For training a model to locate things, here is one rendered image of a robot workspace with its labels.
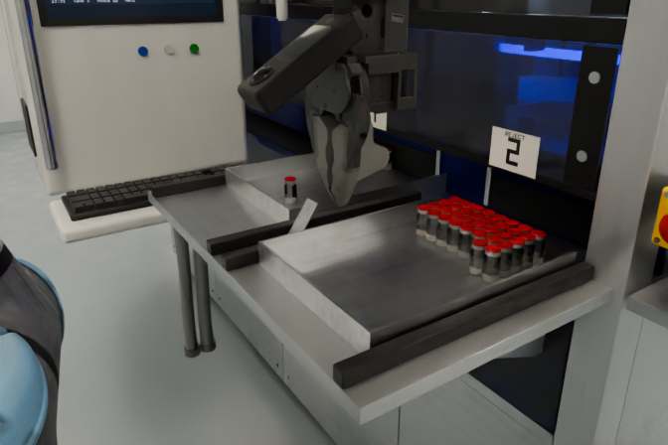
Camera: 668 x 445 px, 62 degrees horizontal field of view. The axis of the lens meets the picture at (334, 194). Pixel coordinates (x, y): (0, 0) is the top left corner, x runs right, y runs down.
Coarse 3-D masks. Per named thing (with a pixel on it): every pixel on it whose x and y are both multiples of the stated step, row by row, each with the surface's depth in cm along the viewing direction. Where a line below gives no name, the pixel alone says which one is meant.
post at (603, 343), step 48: (624, 48) 64; (624, 96) 65; (624, 144) 66; (624, 192) 67; (624, 240) 69; (624, 288) 70; (576, 336) 77; (624, 336) 74; (576, 384) 79; (624, 384) 78; (576, 432) 81
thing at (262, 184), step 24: (240, 168) 109; (264, 168) 112; (288, 168) 115; (312, 168) 119; (240, 192) 104; (264, 192) 105; (312, 192) 105; (360, 192) 105; (384, 192) 97; (432, 192) 104; (288, 216) 88
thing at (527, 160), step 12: (492, 132) 83; (504, 132) 81; (516, 132) 79; (492, 144) 83; (504, 144) 82; (516, 144) 80; (528, 144) 78; (492, 156) 84; (504, 156) 82; (516, 156) 80; (528, 156) 78; (504, 168) 82; (516, 168) 80; (528, 168) 79
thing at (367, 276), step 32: (352, 224) 84; (384, 224) 88; (416, 224) 90; (288, 256) 79; (320, 256) 79; (352, 256) 79; (384, 256) 79; (416, 256) 79; (448, 256) 79; (576, 256) 74; (288, 288) 71; (320, 288) 71; (352, 288) 71; (384, 288) 71; (416, 288) 71; (448, 288) 71; (480, 288) 64; (512, 288) 68; (352, 320) 58; (384, 320) 64; (416, 320) 59
